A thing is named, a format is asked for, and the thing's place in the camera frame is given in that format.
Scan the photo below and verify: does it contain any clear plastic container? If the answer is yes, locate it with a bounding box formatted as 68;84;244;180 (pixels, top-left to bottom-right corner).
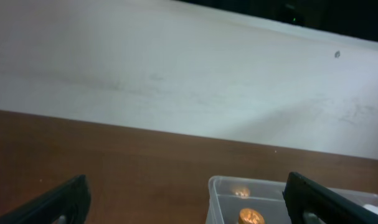
206;175;378;224

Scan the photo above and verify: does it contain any gold lid small jar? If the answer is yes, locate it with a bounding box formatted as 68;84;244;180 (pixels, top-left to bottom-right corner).
237;208;265;224

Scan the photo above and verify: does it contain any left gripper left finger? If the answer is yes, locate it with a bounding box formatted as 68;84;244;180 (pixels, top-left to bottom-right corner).
0;175;91;224

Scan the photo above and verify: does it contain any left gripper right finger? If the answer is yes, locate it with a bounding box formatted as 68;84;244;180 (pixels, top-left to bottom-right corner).
283;172;378;224

